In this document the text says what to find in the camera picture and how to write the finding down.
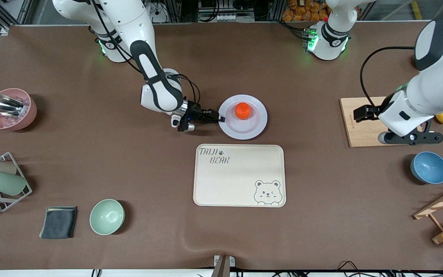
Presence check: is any orange fruit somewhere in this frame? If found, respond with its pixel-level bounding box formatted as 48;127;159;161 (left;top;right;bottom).
235;102;253;120

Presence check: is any white round plate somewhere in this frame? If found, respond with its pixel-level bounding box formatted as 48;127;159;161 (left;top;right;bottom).
218;94;268;140

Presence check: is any wooden cutting board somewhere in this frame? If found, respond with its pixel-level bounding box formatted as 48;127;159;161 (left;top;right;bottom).
340;96;403;148

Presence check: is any cream bear print tray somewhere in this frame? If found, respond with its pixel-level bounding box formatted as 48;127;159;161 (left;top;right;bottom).
193;144;286;208

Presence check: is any blue bowl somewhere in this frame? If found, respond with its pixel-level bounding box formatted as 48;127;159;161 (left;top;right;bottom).
410;151;443;185

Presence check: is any white power strip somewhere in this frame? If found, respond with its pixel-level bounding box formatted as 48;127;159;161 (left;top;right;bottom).
145;3;168;23

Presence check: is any wooden mug rack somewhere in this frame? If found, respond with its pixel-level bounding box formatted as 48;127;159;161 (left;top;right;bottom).
413;181;443;245

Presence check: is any bag of orange snacks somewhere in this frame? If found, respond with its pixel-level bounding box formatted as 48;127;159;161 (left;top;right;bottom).
282;0;330;22

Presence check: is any green bowl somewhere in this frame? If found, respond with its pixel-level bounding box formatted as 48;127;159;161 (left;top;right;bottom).
90;199;125;235

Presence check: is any pink bowl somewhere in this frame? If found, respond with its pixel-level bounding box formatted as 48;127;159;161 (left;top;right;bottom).
0;88;37;131

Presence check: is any dark grey folded cloth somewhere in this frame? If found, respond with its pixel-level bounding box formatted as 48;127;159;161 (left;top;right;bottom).
39;206;78;240

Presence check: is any green cup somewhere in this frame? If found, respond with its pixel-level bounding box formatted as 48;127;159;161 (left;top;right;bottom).
0;170;27;196

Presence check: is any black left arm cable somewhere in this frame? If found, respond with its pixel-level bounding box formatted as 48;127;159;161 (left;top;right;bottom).
360;46;415;113

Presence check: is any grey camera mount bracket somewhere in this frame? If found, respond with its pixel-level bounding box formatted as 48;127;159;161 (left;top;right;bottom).
211;255;236;277

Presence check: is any grey wire cup rack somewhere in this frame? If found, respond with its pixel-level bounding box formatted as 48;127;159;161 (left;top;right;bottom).
0;152;33;212

